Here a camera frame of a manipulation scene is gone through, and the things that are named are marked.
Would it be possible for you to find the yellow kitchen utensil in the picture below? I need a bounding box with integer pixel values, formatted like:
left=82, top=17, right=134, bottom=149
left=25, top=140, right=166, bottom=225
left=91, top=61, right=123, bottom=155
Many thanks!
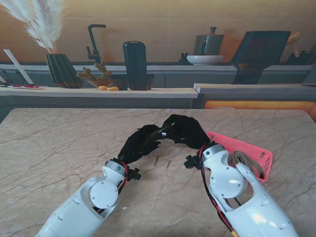
left=286, top=31, right=302, bottom=57

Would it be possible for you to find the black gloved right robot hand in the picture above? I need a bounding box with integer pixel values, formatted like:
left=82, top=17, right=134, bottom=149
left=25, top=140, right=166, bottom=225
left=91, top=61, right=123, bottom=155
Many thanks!
left=162, top=114, right=212, bottom=151

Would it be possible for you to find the dark angled range hood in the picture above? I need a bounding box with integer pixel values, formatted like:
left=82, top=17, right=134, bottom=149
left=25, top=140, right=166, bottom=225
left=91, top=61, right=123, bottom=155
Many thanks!
left=231, top=31, right=291, bottom=85

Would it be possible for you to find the black kitchen faucet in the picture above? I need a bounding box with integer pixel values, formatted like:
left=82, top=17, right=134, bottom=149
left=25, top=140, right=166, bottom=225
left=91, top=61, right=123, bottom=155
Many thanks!
left=86, top=24, right=107, bottom=64

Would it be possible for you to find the pink plastic storage basket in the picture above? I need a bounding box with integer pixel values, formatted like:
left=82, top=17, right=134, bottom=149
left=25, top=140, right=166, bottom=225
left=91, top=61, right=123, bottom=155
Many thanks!
left=206, top=131, right=274, bottom=183

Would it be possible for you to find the grey lidded jar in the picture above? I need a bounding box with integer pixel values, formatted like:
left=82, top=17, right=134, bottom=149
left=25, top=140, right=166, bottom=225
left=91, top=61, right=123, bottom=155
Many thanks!
left=193, top=26, right=225, bottom=56

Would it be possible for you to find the beige woven belt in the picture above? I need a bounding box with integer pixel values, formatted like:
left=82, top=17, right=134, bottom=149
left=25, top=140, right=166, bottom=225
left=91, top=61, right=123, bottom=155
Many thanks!
left=228, top=151, right=265, bottom=179

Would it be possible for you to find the dark ribbed vase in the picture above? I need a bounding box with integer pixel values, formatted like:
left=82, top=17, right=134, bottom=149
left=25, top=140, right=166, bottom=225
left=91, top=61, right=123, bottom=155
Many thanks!
left=45, top=53, right=84, bottom=89

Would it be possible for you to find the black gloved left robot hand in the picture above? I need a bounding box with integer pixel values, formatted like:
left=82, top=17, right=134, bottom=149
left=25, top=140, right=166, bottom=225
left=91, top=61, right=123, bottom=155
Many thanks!
left=118, top=124, right=162, bottom=165

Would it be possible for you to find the white ceramic bowl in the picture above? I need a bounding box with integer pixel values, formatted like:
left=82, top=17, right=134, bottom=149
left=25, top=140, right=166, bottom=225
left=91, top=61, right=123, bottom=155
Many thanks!
left=186, top=55, right=225, bottom=66

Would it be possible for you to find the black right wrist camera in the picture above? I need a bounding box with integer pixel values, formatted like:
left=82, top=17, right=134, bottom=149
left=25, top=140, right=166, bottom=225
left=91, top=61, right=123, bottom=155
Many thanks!
left=184, top=154, right=202, bottom=170

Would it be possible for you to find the red black arm cable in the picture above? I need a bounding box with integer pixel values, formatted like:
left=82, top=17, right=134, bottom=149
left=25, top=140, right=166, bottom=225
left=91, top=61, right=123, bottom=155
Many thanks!
left=199, top=147, right=239, bottom=237
left=118, top=162, right=130, bottom=196

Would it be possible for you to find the red black right arm cable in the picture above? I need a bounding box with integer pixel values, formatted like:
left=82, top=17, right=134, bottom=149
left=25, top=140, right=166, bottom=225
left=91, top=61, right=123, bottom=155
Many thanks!
left=199, top=147, right=239, bottom=237

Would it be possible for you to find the plate with red slices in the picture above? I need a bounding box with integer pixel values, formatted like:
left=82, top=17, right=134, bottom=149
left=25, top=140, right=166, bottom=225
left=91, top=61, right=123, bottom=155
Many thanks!
left=7, top=83, right=44, bottom=90

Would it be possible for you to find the dark blue rounded container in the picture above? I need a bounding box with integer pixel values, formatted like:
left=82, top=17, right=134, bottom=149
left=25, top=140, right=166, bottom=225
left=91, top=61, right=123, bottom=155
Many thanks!
left=122, top=40, right=148, bottom=87

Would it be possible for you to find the yellow brown cactus plant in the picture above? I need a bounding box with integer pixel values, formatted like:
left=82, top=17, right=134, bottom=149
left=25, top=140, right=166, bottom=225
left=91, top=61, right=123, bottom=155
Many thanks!
left=76, top=60, right=114, bottom=88

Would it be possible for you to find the dark utensil holder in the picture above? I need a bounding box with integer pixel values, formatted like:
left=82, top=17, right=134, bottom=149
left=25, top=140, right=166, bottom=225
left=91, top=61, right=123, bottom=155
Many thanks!
left=287, top=50, right=314, bottom=65

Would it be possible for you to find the small black holder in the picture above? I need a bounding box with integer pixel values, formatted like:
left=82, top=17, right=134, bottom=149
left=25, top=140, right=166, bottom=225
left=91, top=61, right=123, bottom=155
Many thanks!
left=179, top=52, right=193, bottom=65

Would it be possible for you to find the dark brown woven belt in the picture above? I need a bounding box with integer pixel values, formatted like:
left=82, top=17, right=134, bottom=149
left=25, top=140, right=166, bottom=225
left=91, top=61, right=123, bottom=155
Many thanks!
left=147, top=123, right=174, bottom=144

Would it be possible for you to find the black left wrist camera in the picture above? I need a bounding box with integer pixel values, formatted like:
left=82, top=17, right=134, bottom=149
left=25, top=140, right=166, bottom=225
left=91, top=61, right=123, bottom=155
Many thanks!
left=127, top=167, right=142, bottom=181

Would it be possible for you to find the white leaning board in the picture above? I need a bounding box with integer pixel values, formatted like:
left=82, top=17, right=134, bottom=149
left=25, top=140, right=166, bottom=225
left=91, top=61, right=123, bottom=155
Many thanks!
left=3, top=49, right=35, bottom=85

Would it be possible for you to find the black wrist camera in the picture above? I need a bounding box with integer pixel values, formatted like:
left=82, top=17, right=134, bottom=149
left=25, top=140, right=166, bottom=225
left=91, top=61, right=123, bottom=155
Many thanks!
left=127, top=167, right=142, bottom=181
left=184, top=154, right=202, bottom=170

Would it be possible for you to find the white pampas grass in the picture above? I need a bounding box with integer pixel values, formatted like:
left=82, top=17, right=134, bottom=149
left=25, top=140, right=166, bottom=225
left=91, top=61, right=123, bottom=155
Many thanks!
left=0, top=0, right=64, bottom=54

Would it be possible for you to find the grey kitchen counter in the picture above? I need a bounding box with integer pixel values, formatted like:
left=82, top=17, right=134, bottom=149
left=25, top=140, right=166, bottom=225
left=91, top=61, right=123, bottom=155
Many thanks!
left=0, top=60, right=316, bottom=117

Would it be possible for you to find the red black left arm cable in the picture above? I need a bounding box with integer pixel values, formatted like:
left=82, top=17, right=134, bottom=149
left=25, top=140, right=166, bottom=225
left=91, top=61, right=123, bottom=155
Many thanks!
left=118, top=162, right=130, bottom=196

